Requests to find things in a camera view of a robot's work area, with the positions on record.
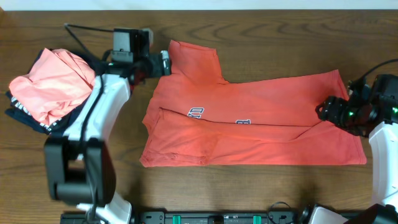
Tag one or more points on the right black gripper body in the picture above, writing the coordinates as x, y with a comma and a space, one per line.
346, 117

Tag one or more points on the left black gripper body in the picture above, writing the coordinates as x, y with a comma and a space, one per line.
149, 68

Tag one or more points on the red-orange soccer t-shirt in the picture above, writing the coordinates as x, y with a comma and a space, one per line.
197, 118

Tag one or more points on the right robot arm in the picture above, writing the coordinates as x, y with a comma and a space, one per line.
383, 142

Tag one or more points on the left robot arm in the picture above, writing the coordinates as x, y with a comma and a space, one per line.
78, 164

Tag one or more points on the folded pink shirt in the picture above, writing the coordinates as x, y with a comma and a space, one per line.
57, 83

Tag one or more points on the black white patterned garment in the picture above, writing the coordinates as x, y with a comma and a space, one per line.
18, 112

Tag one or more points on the folded navy garment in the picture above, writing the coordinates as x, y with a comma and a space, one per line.
53, 92

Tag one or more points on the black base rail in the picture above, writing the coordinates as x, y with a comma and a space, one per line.
214, 217

